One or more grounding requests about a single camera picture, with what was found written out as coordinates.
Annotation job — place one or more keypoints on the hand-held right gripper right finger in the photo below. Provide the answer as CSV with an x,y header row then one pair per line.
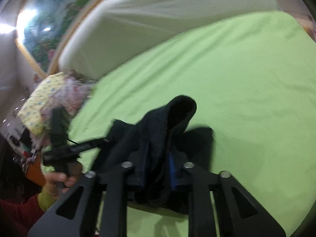
x,y
173,172

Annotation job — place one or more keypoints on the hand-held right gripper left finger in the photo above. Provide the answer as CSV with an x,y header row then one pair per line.
x,y
142,176

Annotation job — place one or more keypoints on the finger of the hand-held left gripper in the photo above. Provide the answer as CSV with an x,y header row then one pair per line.
x,y
91,145

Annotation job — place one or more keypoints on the black pants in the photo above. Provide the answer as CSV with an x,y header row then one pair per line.
x,y
158,128

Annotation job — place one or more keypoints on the person's left forearm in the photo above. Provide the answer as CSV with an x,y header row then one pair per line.
x,y
22,212

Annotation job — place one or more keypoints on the person's left hand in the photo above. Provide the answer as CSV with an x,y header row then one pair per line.
x,y
55,180

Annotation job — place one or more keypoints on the yellow dotted pillow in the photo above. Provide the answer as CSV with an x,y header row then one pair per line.
x,y
42,98

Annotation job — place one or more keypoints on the pink floral pillow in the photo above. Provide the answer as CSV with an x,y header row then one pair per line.
x,y
71,93

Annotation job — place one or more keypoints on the cluttered side table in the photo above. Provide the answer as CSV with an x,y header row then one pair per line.
x,y
33,172

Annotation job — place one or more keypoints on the gold framed landscape painting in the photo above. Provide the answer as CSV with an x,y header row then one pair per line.
x,y
49,29

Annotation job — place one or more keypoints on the green bed sheet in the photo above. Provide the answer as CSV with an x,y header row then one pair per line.
x,y
234,79

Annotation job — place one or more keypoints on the white striped covered headboard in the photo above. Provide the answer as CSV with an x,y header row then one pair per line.
x,y
160,12

